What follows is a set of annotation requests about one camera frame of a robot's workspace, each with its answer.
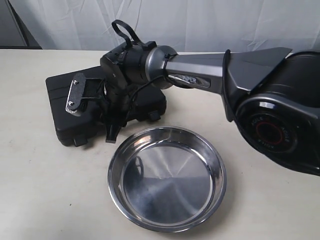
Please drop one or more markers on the black plastic tool case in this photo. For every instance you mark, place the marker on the black plastic tool case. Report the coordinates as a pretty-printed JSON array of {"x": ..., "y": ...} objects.
[{"x": 82, "y": 120}]

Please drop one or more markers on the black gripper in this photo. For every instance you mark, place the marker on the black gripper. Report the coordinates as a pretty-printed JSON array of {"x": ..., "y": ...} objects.
[{"x": 127, "y": 92}]

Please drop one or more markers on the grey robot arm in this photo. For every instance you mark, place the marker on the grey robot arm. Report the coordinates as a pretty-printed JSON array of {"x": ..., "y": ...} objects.
[{"x": 272, "y": 95}]

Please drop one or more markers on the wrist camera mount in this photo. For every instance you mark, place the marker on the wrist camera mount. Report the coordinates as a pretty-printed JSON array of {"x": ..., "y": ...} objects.
[{"x": 83, "y": 90}]

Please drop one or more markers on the white backdrop curtain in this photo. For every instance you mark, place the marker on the white backdrop curtain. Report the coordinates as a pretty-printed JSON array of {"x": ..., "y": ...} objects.
[{"x": 185, "y": 25}]

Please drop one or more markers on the round steel tray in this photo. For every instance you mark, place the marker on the round steel tray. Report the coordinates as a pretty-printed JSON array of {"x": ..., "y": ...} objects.
[{"x": 166, "y": 179}]

